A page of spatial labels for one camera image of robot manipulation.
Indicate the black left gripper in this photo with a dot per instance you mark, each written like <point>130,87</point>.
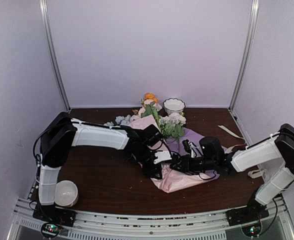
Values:
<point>150,172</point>

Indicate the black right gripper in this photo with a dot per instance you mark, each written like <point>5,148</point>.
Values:
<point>185,164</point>

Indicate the purple tissue paper sheet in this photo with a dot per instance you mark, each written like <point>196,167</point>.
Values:
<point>173,180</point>

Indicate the white purple flower bunch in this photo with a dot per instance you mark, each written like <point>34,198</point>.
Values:
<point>171,126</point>

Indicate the blue flower bunch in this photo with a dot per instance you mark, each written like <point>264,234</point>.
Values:
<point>120,121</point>

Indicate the pink flower bunch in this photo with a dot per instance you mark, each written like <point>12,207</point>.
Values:
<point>149,107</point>

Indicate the orange flower stem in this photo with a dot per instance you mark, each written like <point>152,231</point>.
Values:
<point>150,96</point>

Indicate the cream ribbon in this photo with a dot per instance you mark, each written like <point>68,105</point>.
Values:
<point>254,174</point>

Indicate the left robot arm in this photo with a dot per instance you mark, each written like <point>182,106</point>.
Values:
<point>65,132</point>

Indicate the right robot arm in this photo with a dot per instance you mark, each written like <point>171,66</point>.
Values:
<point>211,156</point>

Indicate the white scalloped bowl black rim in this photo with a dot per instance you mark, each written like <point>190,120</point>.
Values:
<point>173,105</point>

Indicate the right round circuit board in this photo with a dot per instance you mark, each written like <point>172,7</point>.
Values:
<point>252,230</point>

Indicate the round circuit board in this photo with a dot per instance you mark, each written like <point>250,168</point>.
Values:
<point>252,230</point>
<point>49,230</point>

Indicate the plain white round bowl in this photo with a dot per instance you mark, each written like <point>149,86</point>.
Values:
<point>66,194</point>

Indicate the left round circuit board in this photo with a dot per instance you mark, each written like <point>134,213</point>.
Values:
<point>49,230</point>

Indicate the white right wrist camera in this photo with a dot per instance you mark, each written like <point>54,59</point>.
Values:
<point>191,149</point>

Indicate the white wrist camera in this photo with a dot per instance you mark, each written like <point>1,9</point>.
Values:
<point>191,149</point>
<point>161,156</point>

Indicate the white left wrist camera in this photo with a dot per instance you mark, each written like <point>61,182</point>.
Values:
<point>161,156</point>

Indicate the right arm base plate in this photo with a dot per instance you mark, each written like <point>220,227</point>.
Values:
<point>246,214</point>

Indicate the aluminium front rail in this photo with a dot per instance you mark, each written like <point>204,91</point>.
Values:
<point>212,225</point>

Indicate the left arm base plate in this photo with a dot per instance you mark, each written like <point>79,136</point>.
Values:
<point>52,214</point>

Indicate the aluminium right corner post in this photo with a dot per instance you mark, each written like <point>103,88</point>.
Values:
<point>251,30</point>

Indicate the aluminium corner post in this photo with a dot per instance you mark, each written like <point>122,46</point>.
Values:
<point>52,53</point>
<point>251,30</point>

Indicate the aluminium left corner post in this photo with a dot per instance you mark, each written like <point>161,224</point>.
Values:
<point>52,53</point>

